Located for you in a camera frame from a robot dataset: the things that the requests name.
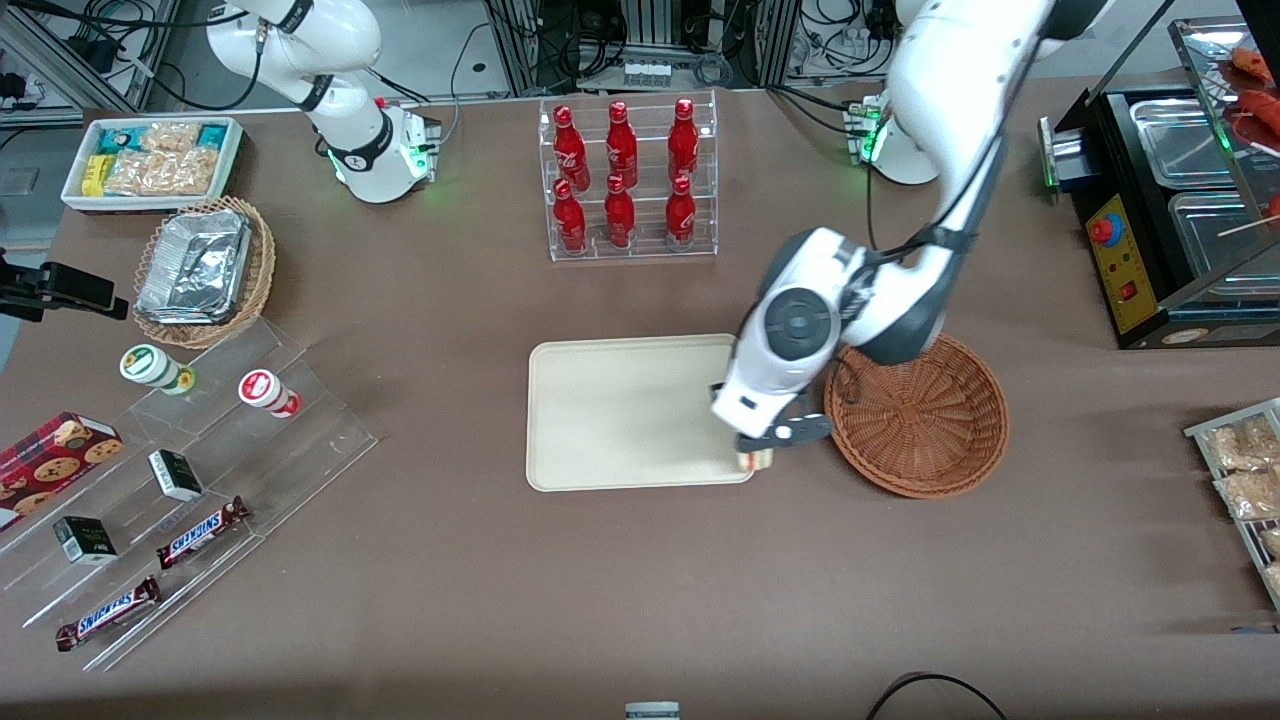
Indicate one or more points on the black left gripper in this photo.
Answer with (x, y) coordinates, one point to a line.
(748, 443)

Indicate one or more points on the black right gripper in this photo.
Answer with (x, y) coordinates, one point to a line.
(7, 282)

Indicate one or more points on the triangular sandwich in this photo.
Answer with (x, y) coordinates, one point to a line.
(757, 461)

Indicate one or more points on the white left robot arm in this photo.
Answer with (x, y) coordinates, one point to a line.
(960, 100)

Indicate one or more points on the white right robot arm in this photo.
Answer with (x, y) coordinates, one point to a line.
(350, 60)

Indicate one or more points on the beige plastic tray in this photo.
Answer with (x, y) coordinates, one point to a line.
(630, 412)

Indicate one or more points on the round brown wicker basket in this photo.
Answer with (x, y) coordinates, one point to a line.
(920, 430)

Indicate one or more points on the light wicker basket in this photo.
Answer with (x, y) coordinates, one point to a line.
(262, 270)

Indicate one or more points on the tray with packaged snacks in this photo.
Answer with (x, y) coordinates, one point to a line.
(1205, 430)

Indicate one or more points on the white rectangular snack bin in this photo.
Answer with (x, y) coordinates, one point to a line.
(75, 198)

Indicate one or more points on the green lid white cup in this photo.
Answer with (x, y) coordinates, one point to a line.
(150, 366)

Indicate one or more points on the yellow snack packet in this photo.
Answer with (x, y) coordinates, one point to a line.
(94, 174)

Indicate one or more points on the stacked aluminium foil trays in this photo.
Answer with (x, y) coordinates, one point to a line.
(195, 265)

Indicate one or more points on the clear rice cracker bag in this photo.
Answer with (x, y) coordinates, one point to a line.
(135, 173)
(190, 170)
(170, 136)

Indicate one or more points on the teal snack packet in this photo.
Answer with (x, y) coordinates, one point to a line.
(118, 139)
(212, 135)

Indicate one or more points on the red cookie box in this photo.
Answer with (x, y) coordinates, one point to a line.
(50, 460)

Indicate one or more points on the small black green box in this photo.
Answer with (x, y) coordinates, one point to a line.
(85, 540)
(175, 475)

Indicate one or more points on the red lid white cup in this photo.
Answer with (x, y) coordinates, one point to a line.
(266, 391)

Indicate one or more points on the clear acrylic bottle rack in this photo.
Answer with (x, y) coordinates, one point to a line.
(645, 250)

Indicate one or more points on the red cola bottle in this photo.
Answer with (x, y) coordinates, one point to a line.
(569, 222)
(680, 216)
(621, 148)
(619, 218)
(568, 150)
(683, 142)

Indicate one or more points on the clear acrylic stepped stand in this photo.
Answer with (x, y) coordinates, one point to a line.
(300, 440)

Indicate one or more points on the Snickers chocolate bar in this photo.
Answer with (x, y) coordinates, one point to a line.
(108, 612)
(200, 532)

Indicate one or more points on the small grey device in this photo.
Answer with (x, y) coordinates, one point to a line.
(652, 711)

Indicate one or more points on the white connector strip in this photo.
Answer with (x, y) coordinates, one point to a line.
(648, 73)

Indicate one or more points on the black food warmer machine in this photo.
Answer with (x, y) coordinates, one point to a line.
(1125, 260)

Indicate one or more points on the clear pastry bag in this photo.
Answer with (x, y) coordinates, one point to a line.
(1252, 494)
(1243, 445)
(1273, 541)
(1274, 578)

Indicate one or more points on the aluminium frame rack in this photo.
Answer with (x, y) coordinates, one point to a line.
(640, 30)

